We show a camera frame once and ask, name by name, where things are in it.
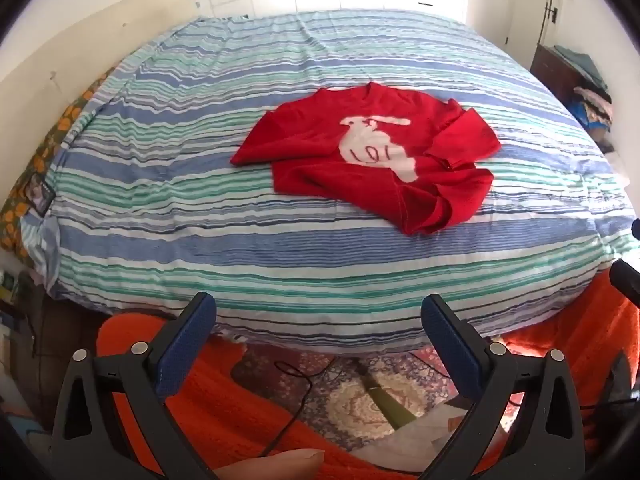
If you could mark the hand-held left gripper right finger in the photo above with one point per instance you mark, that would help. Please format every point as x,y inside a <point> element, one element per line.
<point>450,345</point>

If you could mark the blue green striped duvet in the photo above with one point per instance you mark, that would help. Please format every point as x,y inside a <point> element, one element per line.
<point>200,240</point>

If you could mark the beige headboard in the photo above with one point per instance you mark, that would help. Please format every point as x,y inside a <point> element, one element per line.
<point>75,45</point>

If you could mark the small dark photo card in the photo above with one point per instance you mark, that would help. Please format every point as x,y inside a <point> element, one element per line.
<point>41,192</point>

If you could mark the dark wooden dresser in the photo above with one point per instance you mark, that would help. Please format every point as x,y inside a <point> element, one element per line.
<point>555,75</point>

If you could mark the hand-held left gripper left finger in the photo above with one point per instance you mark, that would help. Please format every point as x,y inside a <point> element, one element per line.
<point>186,345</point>

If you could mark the green stick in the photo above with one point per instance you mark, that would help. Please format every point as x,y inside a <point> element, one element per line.
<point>395,410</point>

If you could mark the orange fluffy rug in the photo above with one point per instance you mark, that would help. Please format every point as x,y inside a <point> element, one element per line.
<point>225,410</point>

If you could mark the person's bare foot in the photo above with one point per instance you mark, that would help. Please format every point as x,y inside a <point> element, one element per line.
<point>280,462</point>

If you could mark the patterned oriental rug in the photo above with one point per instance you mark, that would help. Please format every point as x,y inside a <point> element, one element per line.
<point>350,405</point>

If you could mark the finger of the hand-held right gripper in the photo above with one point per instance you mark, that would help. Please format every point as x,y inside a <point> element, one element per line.
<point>625,277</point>

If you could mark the red sweater with white print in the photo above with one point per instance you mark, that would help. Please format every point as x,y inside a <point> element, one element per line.
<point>310,130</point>

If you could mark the white cloth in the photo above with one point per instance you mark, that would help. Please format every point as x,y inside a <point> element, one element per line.
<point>415,442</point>

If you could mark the pile of folded clothes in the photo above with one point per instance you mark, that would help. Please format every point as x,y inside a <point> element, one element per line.
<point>592,105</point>

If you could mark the green sheet with orange flowers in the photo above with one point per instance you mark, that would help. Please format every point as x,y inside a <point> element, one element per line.
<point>50,145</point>

